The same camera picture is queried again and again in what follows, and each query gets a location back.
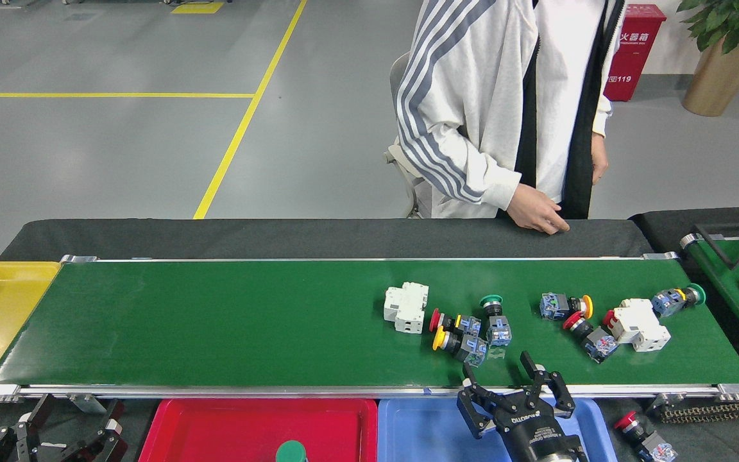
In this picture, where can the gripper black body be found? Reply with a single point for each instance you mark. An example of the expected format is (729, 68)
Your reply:
(530, 430)

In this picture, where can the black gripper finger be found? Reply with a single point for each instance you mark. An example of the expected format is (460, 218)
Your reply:
(13, 446)
(106, 449)
(552, 388)
(475, 407)

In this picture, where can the red push button switch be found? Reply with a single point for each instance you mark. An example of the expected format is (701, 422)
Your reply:
(469, 324)
(655, 446)
(600, 345)

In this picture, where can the yellow push button switch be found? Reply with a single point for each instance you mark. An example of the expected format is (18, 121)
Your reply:
(553, 306)
(472, 350)

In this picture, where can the white circuit breaker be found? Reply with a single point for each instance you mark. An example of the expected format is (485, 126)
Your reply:
(406, 308)
(636, 324)

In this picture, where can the green push button switch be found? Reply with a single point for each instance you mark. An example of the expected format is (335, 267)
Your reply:
(290, 452)
(498, 330)

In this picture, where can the person's left forearm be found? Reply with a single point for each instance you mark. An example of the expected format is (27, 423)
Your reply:
(602, 119)

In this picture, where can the person's right forearm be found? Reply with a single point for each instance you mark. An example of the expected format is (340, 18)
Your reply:
(459, 167)

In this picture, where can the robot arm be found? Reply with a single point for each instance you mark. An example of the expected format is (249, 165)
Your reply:
(555, 459)

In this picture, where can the blue plastic tray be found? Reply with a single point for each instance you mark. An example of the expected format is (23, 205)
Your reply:
(421, 436)

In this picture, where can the red plastic tray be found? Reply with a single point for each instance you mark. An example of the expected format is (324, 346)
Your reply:
(215, 436)

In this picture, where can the long green conveyor belt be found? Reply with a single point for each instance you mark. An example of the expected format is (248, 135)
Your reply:
(215, 321)

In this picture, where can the person's right hand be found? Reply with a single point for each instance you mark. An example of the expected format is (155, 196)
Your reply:
(533, 212)

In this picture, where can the person's left hand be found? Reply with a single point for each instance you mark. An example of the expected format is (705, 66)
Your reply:
(598, 157)

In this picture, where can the person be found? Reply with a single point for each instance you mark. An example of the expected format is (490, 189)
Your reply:
(485, 96)

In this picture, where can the grey office chair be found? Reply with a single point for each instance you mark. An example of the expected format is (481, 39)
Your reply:
(395, 83)

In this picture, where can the red fire extinguisher box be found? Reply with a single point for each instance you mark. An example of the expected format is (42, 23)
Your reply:
(636, 58)

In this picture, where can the gold plant pot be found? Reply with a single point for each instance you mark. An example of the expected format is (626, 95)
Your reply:
(716, 80)

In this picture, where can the black bent tube frame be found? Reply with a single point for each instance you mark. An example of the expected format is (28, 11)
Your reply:
(713, 247)

